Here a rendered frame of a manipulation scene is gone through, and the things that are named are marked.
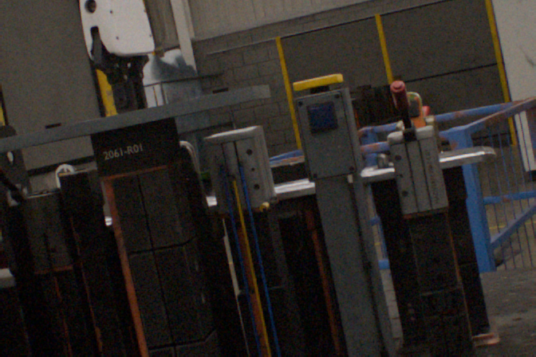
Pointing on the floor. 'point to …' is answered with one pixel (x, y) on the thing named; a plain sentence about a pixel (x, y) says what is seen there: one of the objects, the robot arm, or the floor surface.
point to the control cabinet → (517, 31)
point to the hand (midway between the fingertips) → (129, 96)
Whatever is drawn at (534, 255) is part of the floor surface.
